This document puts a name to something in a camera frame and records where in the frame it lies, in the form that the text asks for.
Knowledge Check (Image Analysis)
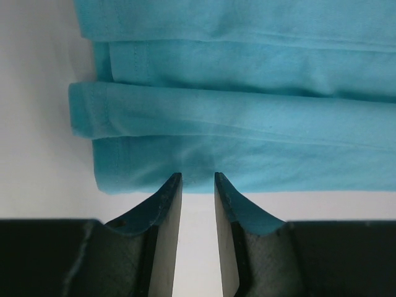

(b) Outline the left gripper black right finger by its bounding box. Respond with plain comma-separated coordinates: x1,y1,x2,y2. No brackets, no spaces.
214,173,395,296

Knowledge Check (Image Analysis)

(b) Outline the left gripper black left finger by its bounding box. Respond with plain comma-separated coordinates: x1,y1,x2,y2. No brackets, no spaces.
1,173,183,296

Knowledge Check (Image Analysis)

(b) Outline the cyan blue t shirt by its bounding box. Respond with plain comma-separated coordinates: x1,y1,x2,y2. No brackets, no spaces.
69,1,395,194

